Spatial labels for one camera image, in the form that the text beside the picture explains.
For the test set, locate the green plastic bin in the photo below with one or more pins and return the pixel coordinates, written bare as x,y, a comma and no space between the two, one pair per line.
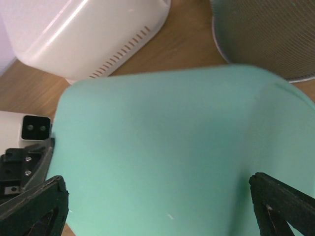
171,153

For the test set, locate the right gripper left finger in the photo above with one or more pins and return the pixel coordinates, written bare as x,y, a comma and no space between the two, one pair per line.
40,211

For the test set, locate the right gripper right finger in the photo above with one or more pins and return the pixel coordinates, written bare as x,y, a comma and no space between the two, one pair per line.
278,206

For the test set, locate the translucent white wash basin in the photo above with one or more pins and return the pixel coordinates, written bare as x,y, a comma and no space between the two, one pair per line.
80,39

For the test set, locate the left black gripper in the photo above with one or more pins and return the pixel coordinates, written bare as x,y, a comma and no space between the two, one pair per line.
23,169

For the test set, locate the silver wire mesh bin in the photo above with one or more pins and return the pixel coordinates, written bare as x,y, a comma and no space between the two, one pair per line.
276,35

